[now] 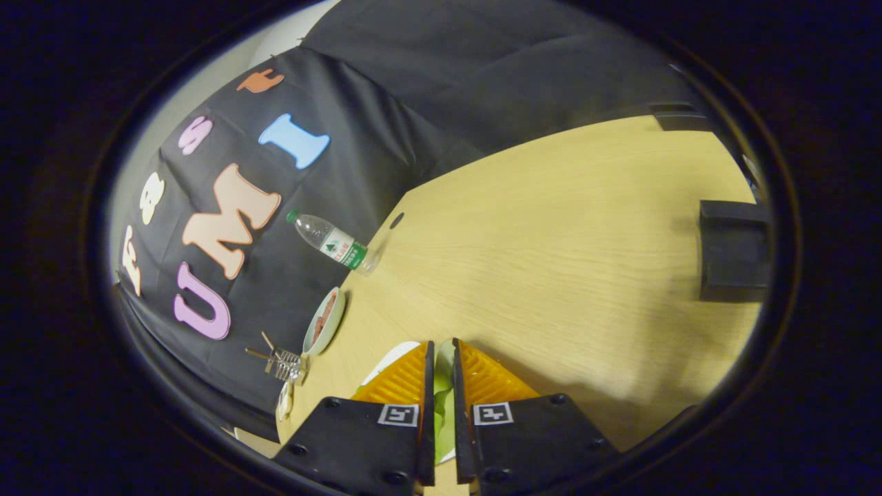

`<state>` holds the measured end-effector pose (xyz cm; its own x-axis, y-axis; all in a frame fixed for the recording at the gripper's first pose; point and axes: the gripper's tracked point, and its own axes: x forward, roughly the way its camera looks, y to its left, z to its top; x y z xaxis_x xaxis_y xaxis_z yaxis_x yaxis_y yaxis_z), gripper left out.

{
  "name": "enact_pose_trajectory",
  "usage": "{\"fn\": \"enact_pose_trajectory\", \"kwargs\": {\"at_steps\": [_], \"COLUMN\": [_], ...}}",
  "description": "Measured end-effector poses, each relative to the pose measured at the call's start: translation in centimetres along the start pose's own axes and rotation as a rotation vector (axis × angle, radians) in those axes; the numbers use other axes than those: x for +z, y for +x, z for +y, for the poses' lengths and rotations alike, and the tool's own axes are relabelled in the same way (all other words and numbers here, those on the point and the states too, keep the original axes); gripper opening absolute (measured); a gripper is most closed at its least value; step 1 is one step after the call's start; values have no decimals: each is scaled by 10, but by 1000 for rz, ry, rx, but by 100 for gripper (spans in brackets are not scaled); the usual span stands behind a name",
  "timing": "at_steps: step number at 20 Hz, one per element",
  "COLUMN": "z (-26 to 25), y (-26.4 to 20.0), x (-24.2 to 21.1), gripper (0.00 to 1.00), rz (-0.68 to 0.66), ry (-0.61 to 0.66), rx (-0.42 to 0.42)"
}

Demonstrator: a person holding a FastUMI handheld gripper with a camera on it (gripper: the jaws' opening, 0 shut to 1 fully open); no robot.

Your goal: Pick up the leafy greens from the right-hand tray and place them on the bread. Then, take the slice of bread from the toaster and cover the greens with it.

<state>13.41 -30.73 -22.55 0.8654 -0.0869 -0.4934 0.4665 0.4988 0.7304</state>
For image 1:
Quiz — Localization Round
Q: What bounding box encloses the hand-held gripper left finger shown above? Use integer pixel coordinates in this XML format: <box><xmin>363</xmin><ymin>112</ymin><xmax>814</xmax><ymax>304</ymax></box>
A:
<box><xmin>272</xmin><ymin>340</ymin><xmax>437</xmax><ymax>493</ymax></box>

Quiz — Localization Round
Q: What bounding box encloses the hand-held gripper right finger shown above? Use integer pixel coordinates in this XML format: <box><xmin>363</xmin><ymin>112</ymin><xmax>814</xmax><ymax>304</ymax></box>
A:
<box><xmin>452</xmin><ymin>337</ymin><xmax>622</xmax><ymax>496</ymax></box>

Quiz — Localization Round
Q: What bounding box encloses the green leafy vegetable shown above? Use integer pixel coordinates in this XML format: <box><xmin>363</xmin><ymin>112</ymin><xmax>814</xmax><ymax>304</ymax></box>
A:
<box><xmin>435</xmin><ymin>341</ymin><xmax>458</xmax><ymax>446</ymax></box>

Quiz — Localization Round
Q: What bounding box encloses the white plate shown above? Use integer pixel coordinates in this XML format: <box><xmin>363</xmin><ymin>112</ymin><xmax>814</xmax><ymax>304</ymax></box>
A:
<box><xmin>361</xmin><ymin>341</ymin><xmax>458</xmax><ymax>464</ymax></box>

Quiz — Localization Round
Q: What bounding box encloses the pale green bowl with food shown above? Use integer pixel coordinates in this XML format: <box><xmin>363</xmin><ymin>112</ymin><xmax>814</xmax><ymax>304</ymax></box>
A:
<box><xmin>302</xmin><ymin>287</ymin><xmax>347</xmax><ymax>356</ymax></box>

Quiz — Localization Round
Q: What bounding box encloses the clear plastic water bottle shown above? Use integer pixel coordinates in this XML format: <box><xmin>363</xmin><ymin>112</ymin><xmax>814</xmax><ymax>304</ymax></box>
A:
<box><xmin>286</xmin><ymin>209</ymin><xmax>384</xmax><ymax>277</ymax></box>

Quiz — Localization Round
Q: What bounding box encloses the black backdrop cloth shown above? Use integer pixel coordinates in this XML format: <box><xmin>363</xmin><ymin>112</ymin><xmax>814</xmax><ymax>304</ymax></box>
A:
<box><xmin>116</xmin><ymin>0</ymin><xmax>693</xmax><ymax>442</ymax></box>

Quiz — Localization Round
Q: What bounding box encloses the black box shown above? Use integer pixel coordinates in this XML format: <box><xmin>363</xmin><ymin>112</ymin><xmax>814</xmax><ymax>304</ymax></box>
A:
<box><xmin>699</xmin><ymin>199</ymin><xmax>774</xmax><ymax>303</ymax></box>

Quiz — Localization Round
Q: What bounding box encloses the small metal wire rack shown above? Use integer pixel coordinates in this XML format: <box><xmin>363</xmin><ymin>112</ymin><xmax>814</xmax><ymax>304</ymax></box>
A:
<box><xmin>245</xmin><ymin>331</ymin><xmax>309</xmax><ymax>384</ymax></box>

